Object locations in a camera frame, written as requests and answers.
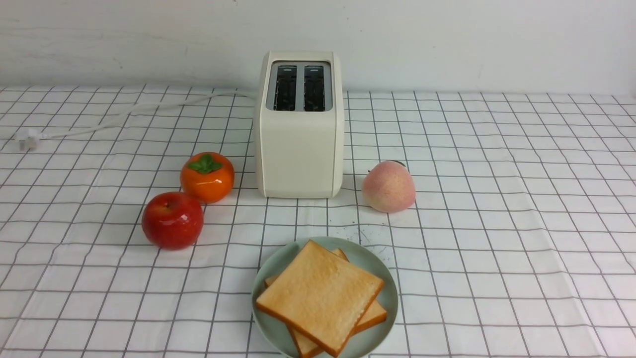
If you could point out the light green plate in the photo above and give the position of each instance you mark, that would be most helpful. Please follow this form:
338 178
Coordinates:
324 297

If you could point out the cream white toaster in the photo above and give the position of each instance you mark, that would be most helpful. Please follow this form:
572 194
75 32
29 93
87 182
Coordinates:
299 125

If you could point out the toast slice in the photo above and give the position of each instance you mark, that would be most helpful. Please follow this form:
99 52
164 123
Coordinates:
372 315
320 293

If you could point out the white checkered tablecloth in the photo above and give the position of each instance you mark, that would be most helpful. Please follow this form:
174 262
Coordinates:
520 243

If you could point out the pink peach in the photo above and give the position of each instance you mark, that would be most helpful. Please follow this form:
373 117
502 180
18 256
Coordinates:
389 187

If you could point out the orange persimmon with green leaf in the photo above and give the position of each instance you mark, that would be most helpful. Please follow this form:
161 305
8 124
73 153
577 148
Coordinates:
208 176

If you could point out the red apple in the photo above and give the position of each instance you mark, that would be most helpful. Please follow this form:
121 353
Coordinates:
172 220

